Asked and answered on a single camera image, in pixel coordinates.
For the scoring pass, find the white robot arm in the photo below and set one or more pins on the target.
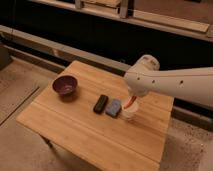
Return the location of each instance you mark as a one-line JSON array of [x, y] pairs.
[[194, 85]]

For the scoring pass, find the wooden table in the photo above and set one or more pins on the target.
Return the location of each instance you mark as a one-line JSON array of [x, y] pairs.
[[109, 144]]

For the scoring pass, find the blue sponge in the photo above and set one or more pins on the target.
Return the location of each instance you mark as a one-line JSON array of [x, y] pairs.
[[113, 108]]

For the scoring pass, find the white ceramic cup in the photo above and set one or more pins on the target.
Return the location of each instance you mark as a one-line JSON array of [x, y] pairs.
[[129, 113]]

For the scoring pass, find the red chili pepper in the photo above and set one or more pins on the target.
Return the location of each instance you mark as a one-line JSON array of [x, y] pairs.
[[130, 102]]

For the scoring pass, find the grey metal rail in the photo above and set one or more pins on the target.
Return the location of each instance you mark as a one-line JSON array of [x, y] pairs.
[[62, 52]]

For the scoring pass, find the black rectangular block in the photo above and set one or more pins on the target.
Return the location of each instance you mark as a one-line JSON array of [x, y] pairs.
[[100, 104]]

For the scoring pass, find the purple ceramic bowl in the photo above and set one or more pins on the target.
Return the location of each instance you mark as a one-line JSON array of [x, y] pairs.
[[65, 85]]

